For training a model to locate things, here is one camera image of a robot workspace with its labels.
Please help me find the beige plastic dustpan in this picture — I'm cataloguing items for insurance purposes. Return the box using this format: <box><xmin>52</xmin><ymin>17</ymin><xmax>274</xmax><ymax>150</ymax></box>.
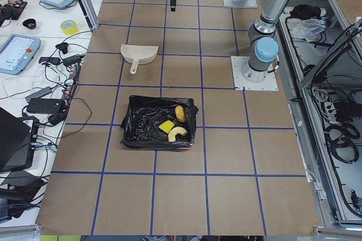
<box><xmin>120</xmin><ymin>44</ymin><xmax>158</xmax><ymax>75</ymax></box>

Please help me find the yellow paper ball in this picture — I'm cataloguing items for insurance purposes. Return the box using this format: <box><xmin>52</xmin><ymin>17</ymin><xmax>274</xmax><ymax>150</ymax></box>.
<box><xmin>174</xmin><ymin>105</ymin><xmax>186</xmax><ymax>123</ymax></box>

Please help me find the yellow sponge piece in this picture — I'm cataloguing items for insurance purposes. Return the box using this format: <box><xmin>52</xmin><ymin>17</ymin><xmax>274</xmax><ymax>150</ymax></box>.
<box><xmin>158</xmin><ymin>120</ymin><xmax>175</xmax><ymax>134</ymax></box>

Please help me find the orange peel piece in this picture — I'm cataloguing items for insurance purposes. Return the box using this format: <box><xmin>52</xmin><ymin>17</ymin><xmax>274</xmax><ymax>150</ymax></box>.
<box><xmin>168</xmin><ymin>127</ymin><xmax>188</xmax><ymax>142</ymax></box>

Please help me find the pink bin with black bag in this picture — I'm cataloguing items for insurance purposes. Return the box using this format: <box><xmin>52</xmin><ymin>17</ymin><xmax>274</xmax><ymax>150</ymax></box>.
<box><xmin>121</xmin><ymin>95</ymin><xmax>199</xmax><ymax>150</ymax></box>

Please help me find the yellow tape roll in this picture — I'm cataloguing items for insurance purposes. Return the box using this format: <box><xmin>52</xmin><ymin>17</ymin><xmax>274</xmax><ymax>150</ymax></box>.
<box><xmin>60</xmin><ymin>20</ymin><xmax>79</xmax><ymax>36</ymax></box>

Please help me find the lower teach pendant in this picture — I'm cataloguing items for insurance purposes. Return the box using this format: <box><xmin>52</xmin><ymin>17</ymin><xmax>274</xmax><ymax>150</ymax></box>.
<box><xmin>1</xmin><ymin>34</ymin><xmax>41</xmax><ymax>75</ymax></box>

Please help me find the black laptop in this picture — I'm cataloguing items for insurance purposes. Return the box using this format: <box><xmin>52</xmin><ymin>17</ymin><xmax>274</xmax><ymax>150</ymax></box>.
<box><xmin>1</xmin><ymin>109</ymin><xmax>39</xmax><ymax>173</ymax></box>

